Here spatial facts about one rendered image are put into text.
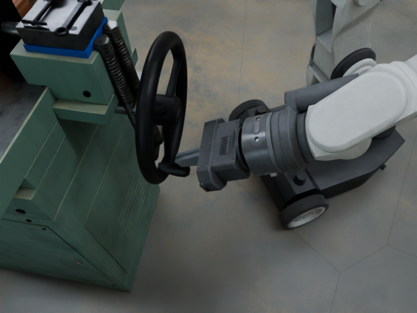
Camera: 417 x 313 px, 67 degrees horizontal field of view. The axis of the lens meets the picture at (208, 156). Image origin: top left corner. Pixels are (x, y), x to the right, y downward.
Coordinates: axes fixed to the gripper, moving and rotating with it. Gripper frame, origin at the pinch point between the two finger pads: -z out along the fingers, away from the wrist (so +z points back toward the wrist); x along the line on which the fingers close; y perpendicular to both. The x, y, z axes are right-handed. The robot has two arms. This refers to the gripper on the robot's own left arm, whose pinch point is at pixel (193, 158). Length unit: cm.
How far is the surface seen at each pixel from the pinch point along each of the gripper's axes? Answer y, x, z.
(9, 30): 26.0, 13.3, -22.0
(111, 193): -15.9, 4.4, -37.9
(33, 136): 16.0, -1.8, -20.0
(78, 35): 22.2, 8.4, -6.5
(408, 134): -123, 77, 37
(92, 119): 10.5, 4.4, -15.0
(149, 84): 12.4, 5.9, -1.0
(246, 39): -83, 143, -40
